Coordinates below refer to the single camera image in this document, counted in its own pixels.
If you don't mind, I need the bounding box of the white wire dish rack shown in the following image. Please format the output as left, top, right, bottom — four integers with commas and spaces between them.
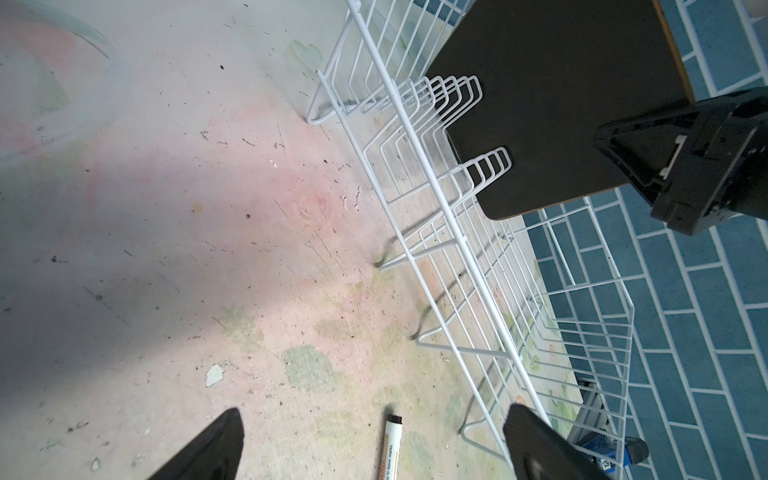
307, 1, 635, 464

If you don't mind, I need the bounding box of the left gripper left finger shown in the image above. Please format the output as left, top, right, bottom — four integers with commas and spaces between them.
150, 408, 245, 480

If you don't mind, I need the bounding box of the blue black crimping tool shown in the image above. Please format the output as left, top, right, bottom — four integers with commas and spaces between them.
575, 433, 649, 474

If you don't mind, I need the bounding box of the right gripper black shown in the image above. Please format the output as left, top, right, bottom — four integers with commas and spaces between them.
594, 87, 767, 236

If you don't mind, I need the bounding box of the black white marker pen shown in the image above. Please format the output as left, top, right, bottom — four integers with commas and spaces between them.
377, 414, 403, 480

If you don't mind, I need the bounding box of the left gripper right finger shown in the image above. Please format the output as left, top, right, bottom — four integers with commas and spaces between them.
503, 403, 609, 480

